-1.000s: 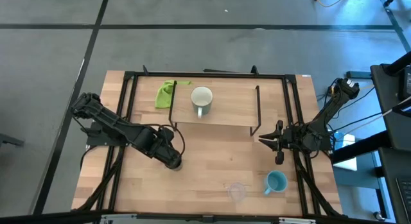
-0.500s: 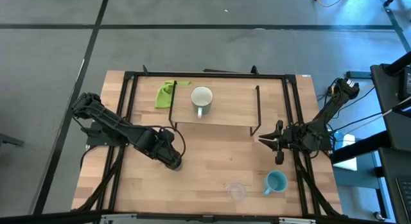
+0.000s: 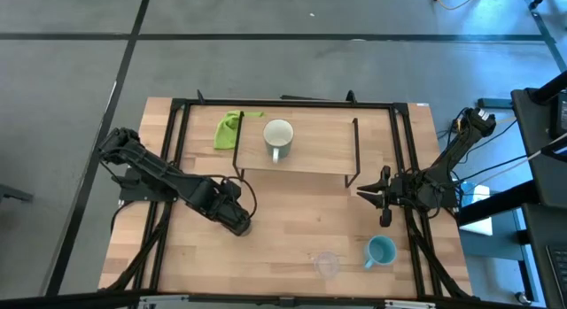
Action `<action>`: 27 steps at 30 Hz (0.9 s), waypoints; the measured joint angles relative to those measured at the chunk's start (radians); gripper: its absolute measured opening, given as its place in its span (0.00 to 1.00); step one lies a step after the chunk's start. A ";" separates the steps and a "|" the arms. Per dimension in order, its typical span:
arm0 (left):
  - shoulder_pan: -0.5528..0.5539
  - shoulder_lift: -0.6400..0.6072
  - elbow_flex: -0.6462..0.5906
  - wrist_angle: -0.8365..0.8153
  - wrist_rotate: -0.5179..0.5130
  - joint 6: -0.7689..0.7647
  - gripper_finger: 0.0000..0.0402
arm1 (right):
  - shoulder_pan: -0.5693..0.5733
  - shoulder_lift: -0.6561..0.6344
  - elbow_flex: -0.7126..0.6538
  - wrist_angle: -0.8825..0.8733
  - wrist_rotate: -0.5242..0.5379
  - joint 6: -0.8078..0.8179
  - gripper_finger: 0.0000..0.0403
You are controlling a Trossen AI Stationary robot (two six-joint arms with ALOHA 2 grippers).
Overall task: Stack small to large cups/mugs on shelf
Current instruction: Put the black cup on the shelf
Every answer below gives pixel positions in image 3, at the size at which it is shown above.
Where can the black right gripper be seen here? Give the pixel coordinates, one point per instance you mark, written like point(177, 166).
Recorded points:
point(403, 191)

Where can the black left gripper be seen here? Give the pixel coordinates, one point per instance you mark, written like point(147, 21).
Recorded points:
point(230, 213)

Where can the black tumbler cup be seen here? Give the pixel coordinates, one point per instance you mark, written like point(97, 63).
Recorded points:
point(249, 229)

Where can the light blue mug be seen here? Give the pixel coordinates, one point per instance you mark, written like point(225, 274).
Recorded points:
point(381, 250)

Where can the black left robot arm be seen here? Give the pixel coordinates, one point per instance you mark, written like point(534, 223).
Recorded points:
point(155, 172)

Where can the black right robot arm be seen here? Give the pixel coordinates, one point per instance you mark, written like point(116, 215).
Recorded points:
point(443, 167)

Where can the wooden shelf black metal legs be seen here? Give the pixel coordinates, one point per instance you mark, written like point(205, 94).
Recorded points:
point(319, 141)

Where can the green cloth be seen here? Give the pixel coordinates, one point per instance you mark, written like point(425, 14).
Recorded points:
point(223, 132)

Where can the black side desk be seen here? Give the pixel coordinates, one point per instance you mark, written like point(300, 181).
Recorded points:
point(545, 180)

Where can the black keyboard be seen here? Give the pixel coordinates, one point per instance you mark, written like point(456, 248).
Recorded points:
point(559, 269)

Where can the grey chair base leg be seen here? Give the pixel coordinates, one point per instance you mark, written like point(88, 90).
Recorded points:
point(13, 194)

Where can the black aluminium table frame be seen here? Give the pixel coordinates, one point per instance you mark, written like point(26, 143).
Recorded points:
point(332, 104)

